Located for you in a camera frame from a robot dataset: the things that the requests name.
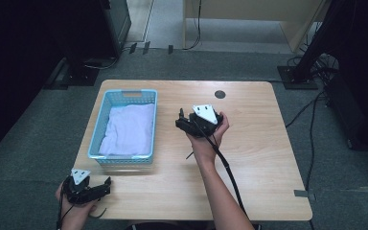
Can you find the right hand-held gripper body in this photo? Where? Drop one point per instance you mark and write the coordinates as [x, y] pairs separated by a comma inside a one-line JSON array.
[[204, 123]]

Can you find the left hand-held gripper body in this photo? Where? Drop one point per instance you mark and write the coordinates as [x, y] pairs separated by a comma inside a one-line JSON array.
[[76, 190]]

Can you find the light blue plastic basket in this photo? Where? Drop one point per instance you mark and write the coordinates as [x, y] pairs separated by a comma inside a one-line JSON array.
[[103, 127]]

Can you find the lavender cloth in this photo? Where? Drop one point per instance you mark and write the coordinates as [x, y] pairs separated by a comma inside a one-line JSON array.
[[129, 131]]

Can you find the person's left hand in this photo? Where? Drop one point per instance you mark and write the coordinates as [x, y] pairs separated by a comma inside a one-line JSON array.
[[76, 212]]

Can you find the person's right hand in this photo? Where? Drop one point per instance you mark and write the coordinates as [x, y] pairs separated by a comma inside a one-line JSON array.
[[204, 148]]

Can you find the black round table grommet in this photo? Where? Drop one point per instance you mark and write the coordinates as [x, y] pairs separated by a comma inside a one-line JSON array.
[[219, 94]]

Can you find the black flat stand base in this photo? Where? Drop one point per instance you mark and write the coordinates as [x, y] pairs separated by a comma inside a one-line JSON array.
[[76, 76]]

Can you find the dark cabinet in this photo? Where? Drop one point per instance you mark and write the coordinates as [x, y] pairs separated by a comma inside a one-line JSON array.
[[115, 22]]

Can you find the grey tape piece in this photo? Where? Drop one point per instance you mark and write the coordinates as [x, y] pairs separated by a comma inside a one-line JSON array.
[[302, 193]]

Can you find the light wooden cabinet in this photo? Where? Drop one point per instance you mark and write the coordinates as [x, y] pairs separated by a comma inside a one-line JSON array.
[[252, 9]]

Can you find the black stand pole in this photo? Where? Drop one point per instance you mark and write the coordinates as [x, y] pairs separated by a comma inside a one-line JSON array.
[[316, 41]]

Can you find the black curtain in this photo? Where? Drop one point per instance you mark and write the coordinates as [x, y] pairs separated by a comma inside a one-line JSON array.
[[19, 64]]

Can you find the black equipment case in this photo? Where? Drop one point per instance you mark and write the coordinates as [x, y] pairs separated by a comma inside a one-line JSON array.
[[357, 111]]

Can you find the small black floor bracket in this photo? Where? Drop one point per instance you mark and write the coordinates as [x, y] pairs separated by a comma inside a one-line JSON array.
[[170, 49], [146, 47], [133, 48]]

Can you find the black stand base plate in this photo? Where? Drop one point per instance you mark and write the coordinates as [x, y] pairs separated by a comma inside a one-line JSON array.
[[287, 80]]

